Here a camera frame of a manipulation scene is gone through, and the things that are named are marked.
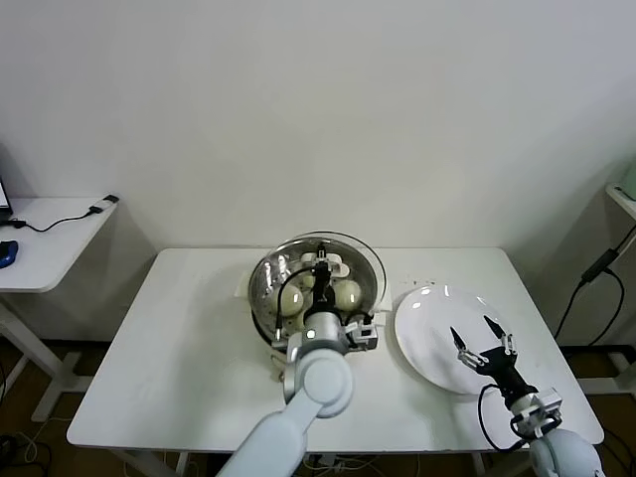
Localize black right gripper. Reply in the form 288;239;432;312
449;315;537;402

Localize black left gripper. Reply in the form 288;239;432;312
309;246;338;315

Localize round glass pot lid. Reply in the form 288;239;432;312
249;229;390;324

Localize stainless steel steamer basket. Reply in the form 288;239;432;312
247;238;379;349

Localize white round plate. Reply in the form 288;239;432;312
395;285;518;398

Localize cream electric cooking pot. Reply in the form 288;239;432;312
234;270;394;384

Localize white power strip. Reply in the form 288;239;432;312
305;453;349;472

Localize black and white adapter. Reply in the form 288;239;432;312
88;195;121;215

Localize white side table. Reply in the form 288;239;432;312
0;197;120;423

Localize black laptop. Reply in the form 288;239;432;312
0;171;15;225

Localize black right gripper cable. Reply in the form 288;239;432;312
477;386;528;453

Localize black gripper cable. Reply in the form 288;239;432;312
477;386;528;453
275;267;319;342

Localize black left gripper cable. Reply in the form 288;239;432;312
275;267;319;342

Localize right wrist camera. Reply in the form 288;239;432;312
534;390;565;423

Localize thin black desk cable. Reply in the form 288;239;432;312
9;206;100;234

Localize white floor cable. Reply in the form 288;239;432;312
19;430;51;463

